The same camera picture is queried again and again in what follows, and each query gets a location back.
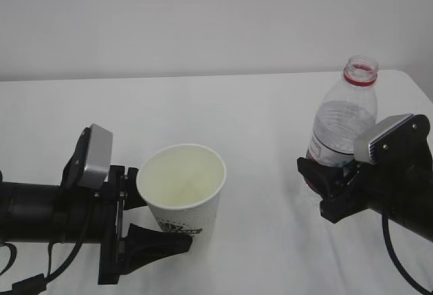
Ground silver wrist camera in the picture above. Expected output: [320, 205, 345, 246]
[353, 114, 414, 164]
[77, 123, 113, 190]

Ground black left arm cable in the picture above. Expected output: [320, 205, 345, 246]
[0, 206, 99, 295]

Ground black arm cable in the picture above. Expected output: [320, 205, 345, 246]
[381, 203, 433, 294]
[0, 206, 99, 295]

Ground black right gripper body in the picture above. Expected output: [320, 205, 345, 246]
[319, 114, 432, 224]

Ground clear water bottle red label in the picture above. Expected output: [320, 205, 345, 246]
[302, 55, 379, 204]

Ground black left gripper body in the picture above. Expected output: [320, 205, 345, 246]
[95, 165, 127, 285]

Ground white paper cup green logo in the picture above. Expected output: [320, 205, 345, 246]
[135, 143, 227, 238]

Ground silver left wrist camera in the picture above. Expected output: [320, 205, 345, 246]
[77, 123, 113, 190]

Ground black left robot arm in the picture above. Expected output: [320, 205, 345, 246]
[1, 165, 192, 294]

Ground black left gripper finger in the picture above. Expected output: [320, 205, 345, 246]
[124, 167, 147, 210]
[118, 224, 193, 275]

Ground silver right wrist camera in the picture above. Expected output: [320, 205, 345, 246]
[353, 114, 414, 164]

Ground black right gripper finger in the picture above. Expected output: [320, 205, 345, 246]
[296, 157, 344, 202]

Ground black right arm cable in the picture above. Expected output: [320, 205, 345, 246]
[381, 203, 433, 294]

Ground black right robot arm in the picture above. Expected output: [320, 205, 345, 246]
[297, 114, 432, 240]

